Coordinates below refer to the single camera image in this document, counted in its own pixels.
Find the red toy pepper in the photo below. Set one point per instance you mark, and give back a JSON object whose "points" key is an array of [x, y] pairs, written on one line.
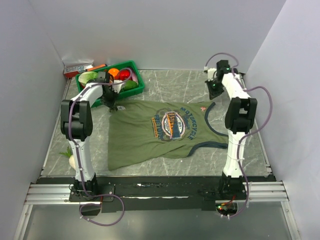
{"points": [[124, 74]]}

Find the white toy radish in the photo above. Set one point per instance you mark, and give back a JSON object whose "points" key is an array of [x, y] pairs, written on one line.
{"points": [[69, 155]]}

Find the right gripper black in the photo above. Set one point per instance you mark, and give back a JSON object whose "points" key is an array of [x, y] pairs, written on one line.
{"points": [[213, 94]]}

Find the red white carton box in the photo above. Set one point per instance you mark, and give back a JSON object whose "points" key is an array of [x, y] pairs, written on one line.
{"points": [[78, 68]]}

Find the purple toy eggplant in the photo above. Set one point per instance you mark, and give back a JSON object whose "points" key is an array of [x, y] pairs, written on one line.
{"points": [[134, 78]]}

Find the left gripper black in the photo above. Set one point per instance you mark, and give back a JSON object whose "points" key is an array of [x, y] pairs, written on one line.
{"points": [[111, 103]]}

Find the aluminium rail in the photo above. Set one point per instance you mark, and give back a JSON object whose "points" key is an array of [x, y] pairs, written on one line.
{"points": [[57, 194]]}

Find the toy lettuce head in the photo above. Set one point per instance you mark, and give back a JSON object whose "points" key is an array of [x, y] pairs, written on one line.
{"points": [[87, 76]]}

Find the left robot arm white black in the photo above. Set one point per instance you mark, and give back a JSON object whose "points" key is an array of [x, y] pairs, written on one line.
{"points": [[76, 124]]}

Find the orange toy fruit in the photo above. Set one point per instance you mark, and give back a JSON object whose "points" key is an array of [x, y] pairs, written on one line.
{"points": [[114, 72]]}

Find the green toy pepper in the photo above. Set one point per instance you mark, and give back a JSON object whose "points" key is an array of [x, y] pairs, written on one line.
{"points": [[130, 85]]}

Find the olive green tank top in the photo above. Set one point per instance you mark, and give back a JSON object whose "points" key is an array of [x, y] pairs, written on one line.
{"points": [[141, 130]]}

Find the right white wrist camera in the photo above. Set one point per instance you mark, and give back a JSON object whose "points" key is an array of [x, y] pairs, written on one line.
{"points": [[210, 72]]}

